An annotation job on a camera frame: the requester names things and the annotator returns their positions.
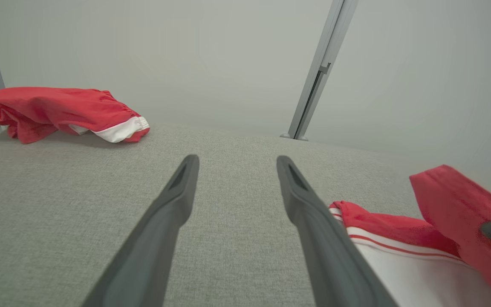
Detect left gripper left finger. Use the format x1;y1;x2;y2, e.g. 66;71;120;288
83;154;200;307

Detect red shorts with white hem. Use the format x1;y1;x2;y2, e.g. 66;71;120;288
0;87;150;145

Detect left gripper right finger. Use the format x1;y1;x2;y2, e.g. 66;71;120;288
277;156;399;307

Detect grey fabric covered table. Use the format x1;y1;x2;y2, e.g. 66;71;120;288
0;123;491;307

